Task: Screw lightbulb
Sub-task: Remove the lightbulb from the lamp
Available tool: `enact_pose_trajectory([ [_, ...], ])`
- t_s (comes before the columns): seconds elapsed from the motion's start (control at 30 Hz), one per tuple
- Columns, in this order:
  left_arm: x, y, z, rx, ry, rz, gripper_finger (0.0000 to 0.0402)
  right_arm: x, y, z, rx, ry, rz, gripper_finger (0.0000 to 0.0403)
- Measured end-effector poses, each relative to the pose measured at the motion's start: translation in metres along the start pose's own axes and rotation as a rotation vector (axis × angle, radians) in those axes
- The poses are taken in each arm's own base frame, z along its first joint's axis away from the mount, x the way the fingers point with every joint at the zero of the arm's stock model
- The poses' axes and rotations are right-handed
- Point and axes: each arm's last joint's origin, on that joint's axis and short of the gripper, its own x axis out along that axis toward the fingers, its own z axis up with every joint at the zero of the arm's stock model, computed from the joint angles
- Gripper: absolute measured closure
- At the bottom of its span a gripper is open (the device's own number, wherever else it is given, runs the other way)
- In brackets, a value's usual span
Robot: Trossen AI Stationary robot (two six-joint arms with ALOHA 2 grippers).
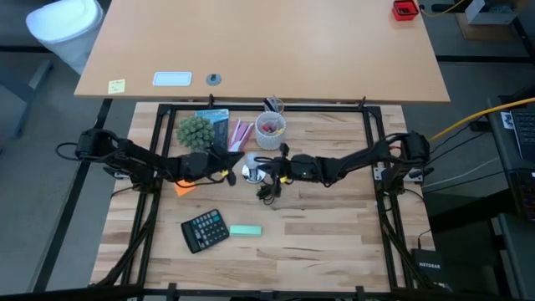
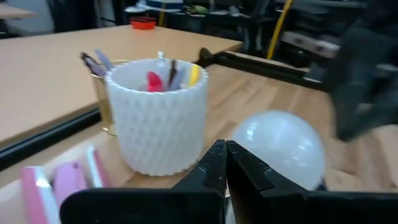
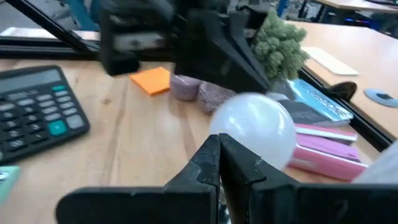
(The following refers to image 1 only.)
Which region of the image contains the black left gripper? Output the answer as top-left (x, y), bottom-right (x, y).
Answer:
top-left (180, 146), bottom-right (246, 187)

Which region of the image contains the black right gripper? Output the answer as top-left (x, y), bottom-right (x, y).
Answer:
top-left (262, 154), bottom-right (324, 184)

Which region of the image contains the clear cup with items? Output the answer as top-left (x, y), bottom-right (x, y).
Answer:
top-left (253, 110), bottom-right (288, 151)

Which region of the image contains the pink white slim box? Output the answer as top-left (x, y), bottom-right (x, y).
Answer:
top-left (227, 118), bottom-right (244, 151)

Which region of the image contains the pink stapler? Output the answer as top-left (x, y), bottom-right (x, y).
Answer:
top-left (236, 119), bottom-right (255, 152)

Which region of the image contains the Yellowstone book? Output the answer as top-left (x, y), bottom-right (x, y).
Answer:
top-left (194, 108), bottom-right (231, 151)

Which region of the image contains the green artificial potted plant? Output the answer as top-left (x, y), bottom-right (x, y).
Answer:
top-left (175, 115), bottom-right (217, 151)

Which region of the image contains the orange sticky note pad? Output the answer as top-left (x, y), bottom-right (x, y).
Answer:
top-left (173, 179), bottom-right (197, 197)

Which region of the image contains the clear glass marker cup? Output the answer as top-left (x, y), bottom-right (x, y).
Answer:
top-left (262, 95), bottom-right (285, 115)

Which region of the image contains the mint green stapler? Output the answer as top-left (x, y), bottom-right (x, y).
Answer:
top-left (228, 224), bottom-right (263, 237)

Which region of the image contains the black calculator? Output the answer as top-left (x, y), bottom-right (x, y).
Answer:
top-left (180, 208), bottom-right (231, 255)

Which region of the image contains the white plastic card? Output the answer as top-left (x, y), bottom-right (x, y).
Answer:
top-left (151, 70), bottom-right (194, 88)

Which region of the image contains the light wooden desk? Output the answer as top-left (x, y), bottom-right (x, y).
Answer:
top-left (74, 0), bottom-right (451, 105)

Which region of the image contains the red box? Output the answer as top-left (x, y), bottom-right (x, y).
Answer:
top-left (391, 0), bottom-right (420, 22)

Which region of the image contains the white trash bin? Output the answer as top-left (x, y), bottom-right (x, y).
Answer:
top-left (24, 0), bottom-right (104, 76)

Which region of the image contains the black computer tower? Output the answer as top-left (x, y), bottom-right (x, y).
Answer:
top-left (499, 166), bottom-right (535, 301)

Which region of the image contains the black laptop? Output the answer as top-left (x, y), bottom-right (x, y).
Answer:
top-left (487, 95), bottom-right (535, 165)

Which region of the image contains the cardboard box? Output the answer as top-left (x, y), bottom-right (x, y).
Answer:
top-left (455, 0), bottom-right (520, 42)

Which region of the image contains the black lamp power cable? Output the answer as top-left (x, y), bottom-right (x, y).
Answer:
top-left (255, 156), bottom-right (293, 206)

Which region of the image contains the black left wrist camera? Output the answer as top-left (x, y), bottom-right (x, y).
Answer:
top-left (190, 150), bottom-right (221, 166)

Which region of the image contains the black aluminium table frame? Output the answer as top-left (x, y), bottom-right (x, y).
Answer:
top-left (89, 102), bottom-right (424, 301)

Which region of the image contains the black Netgear switch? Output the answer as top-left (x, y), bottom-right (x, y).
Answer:
top-left (411, 248), bottom-right (446, 289)

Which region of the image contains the yellow cable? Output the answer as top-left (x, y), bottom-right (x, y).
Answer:
top-left (419, 0), bottom-right (466, 18)
top-left (425, 96), bottom-right (535, 145)

